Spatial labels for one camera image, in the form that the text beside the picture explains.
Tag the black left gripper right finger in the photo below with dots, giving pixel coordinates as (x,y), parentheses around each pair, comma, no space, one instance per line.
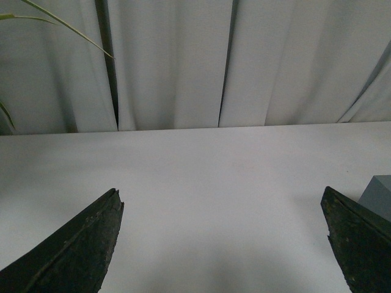
(360,241)

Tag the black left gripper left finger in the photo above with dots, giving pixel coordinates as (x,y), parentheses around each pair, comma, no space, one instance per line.
(76,257)

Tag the gray square base block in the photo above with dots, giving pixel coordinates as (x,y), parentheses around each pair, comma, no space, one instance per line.
(376,197)

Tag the white pleated curtain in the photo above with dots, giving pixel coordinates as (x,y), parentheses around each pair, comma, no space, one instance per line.
(194,64)

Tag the green plant leaves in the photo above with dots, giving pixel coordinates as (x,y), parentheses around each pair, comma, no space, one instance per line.
(57,20)

